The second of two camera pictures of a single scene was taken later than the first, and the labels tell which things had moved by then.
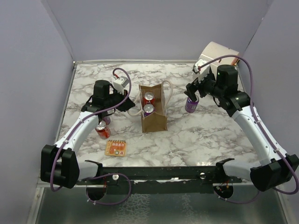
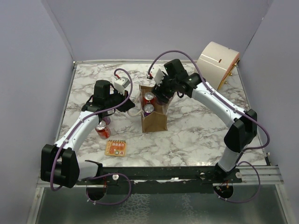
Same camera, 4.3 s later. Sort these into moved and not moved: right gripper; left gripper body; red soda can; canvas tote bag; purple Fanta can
Moved: right gripper
Not moved: purple Fanta can; canvas tote bag; red soda can; left gripper body
